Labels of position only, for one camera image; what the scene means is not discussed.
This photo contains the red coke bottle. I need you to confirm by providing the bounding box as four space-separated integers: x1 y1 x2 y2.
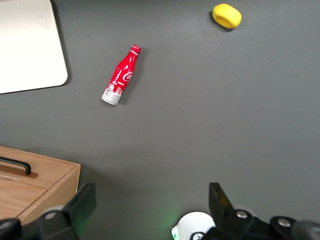
100 44 142 106

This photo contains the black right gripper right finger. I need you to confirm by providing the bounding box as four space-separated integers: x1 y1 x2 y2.
199 182 299 240

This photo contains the yellow sponge lump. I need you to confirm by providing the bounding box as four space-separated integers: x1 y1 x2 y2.
211 3 243 30

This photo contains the black drawer handle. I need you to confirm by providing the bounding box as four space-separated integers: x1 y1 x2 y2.
0 155 39 179

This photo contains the wooden drawer front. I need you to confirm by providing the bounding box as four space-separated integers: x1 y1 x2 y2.
0 145 82 191
0 177 49 219

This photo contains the beige plastic tray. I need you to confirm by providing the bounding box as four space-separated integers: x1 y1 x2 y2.
0 0 69 95

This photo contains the wooden drawer cabinet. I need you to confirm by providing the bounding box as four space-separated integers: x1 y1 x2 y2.
0 145 82 226

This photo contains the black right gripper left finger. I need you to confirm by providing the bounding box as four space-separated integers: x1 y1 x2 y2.
0 182 97 240

